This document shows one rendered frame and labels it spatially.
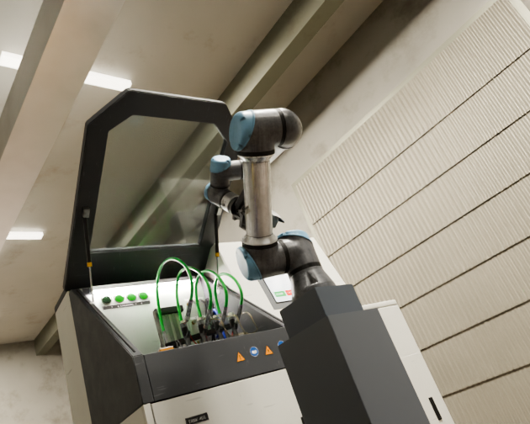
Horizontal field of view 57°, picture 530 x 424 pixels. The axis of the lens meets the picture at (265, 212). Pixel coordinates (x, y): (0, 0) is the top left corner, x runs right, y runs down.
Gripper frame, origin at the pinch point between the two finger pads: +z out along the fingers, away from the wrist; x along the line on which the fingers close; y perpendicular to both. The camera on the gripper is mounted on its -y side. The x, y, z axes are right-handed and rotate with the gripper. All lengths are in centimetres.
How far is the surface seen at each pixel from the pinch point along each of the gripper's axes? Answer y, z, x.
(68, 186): 207, -474, -126
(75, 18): -33, -228, -40
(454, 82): 10, -108, -351
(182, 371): 49, -3, 36
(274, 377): 62, 12, 3
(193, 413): 57, 9, 40
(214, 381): 55, 4, 27
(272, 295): 69, -30, -39
